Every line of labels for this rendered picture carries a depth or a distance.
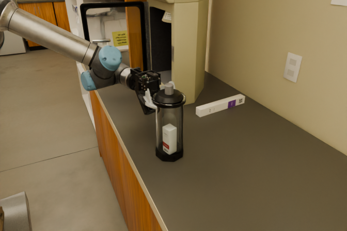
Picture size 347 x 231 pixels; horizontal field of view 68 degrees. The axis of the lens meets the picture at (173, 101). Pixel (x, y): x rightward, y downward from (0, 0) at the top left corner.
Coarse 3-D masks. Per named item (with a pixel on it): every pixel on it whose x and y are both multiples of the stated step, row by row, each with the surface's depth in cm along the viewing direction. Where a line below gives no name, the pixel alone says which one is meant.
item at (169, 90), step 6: (168, 84) 81; (162, 90) 84; (168, 90) 80; (174, 90) 84; (156, 96) 81; (162, 96) 80; (168, 96) 80; (174, 96) 80; (180, 96) 81; (162, 102) 79; (168, 102) 79; (174, 102) 79
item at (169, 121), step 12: (168, 108) 79; (180, 108) 82; (156, 120) 84; (168, 120) 82; (180, 120) 84; (156, 132) 87; (168, 132) 84; (180, 132) 86; (156, 144) 90; (168, 144) 86; (180, 144) 88
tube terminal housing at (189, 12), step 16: (176, 0) 102; (192, 0) 105; (208, 0) 123; (176, 16) 105; (192, 16) 108; (176, 32) 108; (192, 32) 111; (176, 48) 111; (192, 48) 115; (176, 64) 114; (192, 64) 118; (176, 80) 118; (192, 80) 122; (192, 96) 126
